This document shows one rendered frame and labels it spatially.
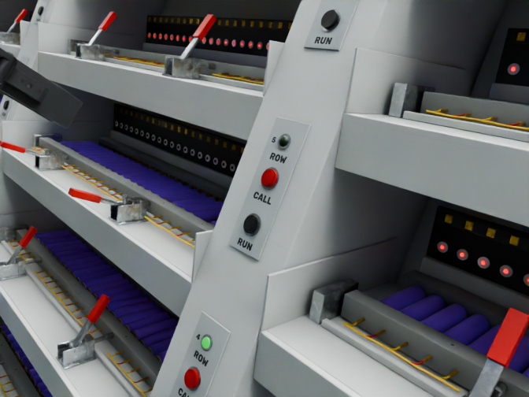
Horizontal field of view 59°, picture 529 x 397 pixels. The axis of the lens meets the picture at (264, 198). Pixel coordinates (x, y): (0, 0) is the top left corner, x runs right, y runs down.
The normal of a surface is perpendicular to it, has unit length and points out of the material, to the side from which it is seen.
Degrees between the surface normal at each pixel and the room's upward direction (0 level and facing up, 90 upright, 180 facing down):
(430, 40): 90
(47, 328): 19
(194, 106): 109
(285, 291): 90
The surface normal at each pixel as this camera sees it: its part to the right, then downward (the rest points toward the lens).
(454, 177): -0.73, 0.10
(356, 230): 0.68, 0.29
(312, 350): 0.13, -0.95
